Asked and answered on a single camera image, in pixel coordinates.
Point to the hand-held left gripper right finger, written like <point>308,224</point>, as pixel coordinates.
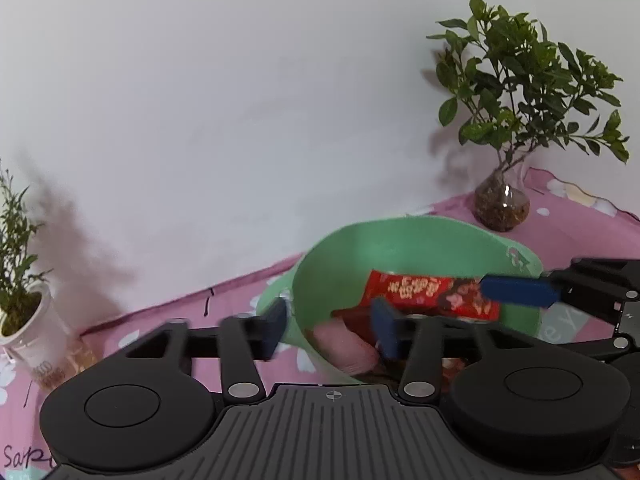
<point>385,330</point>

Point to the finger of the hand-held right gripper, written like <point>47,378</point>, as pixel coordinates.
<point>520,291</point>
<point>600,347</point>

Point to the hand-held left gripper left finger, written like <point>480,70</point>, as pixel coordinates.
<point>272,327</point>

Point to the red cartoon print snack packet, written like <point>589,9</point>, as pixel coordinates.
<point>420,290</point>

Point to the green plastic basin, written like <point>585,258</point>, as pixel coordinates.
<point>350,270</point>

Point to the pink snack packet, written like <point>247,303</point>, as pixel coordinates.
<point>345,347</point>

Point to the pink printed tablecloth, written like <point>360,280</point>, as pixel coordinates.
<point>235,295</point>

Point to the dark red snack packet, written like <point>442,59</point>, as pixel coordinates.
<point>452,366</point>

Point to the leafy plant in glass vase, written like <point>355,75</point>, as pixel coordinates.
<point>515,100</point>

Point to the thin plant in white cup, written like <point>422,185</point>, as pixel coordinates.
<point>25,320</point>

